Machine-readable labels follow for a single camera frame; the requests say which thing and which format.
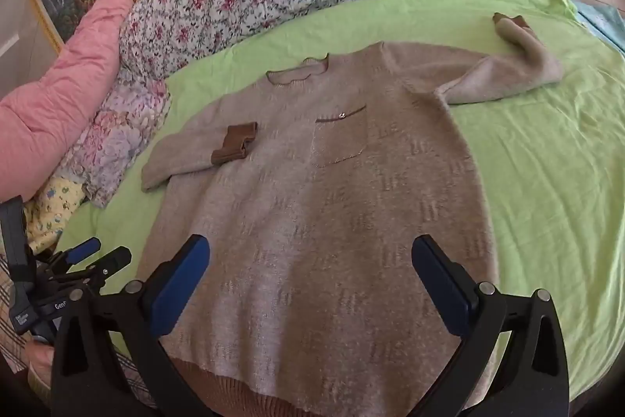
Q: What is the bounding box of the pink quilt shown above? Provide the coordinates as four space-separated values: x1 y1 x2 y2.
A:
0 0 134 203

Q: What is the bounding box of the light blue cloth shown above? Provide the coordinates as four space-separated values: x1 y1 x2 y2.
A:
573 2 625 54

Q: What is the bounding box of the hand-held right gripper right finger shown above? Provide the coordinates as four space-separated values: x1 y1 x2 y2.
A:
411 235 571 417

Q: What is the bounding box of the green bed sheet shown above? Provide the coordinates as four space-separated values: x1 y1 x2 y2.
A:
51 0 625 417

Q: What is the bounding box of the yellow printed cloth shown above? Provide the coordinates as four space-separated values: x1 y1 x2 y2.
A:
24 177 84 254

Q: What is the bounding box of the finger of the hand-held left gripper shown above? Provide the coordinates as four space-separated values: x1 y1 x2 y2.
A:
68 247 132 288
49 237 102 270

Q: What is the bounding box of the beige knit sweater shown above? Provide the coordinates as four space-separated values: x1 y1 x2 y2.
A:
141 13 564 417

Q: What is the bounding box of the person's left hand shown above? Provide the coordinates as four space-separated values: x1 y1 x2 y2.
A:
27 334 55 391

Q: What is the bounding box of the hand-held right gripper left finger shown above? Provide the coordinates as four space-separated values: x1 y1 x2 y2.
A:
51 234 212 417

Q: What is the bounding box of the plaid cloth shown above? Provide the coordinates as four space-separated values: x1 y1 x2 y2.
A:
0 251 30 371

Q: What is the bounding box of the hydrangea print cloth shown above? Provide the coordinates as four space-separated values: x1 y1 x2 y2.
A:
63 70 171 209

